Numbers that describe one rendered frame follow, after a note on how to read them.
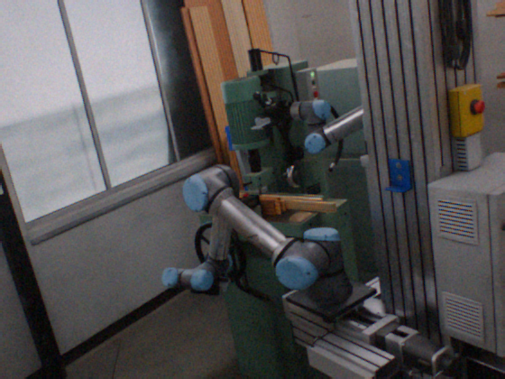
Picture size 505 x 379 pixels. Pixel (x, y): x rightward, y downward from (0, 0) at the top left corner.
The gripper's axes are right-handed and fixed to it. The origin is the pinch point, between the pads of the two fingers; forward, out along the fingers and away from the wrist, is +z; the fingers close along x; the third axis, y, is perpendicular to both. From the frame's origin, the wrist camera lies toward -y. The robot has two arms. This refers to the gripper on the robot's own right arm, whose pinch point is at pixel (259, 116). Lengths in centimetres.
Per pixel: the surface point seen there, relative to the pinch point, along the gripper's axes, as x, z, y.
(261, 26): -162, 124, -67
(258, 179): 14.3, 8.9, -25.9
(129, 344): 89, 120, -103
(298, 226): 34, -19, -32
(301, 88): -30.7, -1.0, -14.1
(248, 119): 0.2, 6.6, -1.2
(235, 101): -2.6, 9.8, 7.4
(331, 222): 9, -9, -66
